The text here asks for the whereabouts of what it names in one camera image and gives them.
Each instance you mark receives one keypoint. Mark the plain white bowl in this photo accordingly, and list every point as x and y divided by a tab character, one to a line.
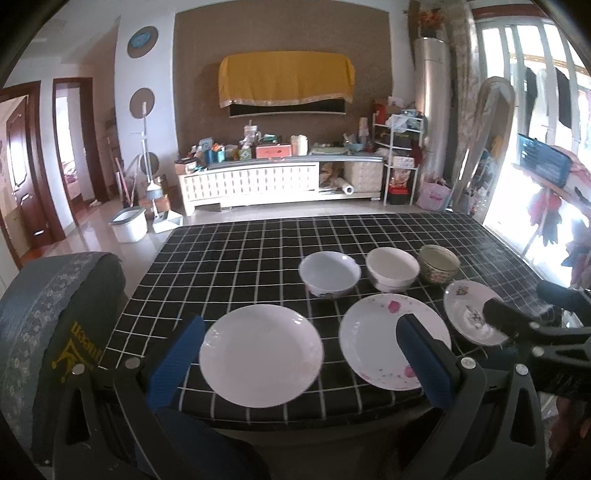
392	270

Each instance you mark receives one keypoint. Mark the pink flowered white plate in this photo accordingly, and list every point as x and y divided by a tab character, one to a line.
368	339

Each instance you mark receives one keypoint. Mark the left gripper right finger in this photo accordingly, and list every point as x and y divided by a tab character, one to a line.
431	359

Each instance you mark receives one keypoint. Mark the dark wooden door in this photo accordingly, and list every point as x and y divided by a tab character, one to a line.
29	220

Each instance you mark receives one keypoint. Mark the light blue white bowl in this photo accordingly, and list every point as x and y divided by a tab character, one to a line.
329	274

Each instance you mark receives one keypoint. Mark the floral patterned bowl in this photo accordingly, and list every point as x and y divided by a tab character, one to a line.
438	265

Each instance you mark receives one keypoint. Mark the pink gift bag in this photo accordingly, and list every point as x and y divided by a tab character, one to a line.
434	196

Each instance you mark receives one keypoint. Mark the small floral plate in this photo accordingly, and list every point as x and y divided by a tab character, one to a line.
464	301

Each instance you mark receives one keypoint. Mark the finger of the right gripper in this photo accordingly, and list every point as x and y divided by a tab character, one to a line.
512	322
572	300

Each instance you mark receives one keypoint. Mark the white garment steamer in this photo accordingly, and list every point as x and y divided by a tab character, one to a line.
162	221

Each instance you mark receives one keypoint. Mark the silver standing air conditioner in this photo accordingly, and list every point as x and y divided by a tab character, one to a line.
433	100

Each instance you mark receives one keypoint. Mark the plain white plate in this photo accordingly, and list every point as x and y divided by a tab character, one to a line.
261	356

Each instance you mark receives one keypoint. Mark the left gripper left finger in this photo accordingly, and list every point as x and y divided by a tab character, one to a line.
169	361

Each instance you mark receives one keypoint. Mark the yellow cloth covered TV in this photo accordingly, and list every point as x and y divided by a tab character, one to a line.
278	82

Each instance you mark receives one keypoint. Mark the white paper roll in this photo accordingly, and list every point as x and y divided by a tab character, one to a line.
343	185

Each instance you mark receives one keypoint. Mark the standing mirror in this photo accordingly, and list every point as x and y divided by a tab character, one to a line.
488	141

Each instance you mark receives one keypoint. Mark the black white checkered tablecloth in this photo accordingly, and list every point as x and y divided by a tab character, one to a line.
210	270

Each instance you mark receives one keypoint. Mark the pink storage box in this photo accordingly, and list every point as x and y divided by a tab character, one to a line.
273	151

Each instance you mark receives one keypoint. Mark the white mop bucket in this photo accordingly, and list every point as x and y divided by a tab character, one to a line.
129	225

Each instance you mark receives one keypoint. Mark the white TV cabinet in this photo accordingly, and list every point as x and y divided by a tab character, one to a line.
265	182

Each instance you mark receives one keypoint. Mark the grey patterned chair back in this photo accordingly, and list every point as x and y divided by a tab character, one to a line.
58	312

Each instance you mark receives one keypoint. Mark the white metal shelf rack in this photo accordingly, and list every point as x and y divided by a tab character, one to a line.
399	137

